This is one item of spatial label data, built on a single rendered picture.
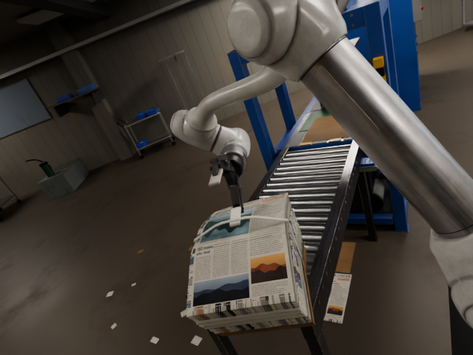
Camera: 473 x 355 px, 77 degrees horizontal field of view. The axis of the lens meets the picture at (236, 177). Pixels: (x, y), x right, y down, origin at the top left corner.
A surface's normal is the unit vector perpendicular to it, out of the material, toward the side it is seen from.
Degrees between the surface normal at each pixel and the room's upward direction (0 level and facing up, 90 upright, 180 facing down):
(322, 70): 80
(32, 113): 90
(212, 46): 90
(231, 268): 21
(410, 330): 0
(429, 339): 0
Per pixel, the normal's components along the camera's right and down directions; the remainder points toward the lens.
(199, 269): -0.37, -0.55
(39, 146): 0.10, 0.42
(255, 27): -0.74, 0.44
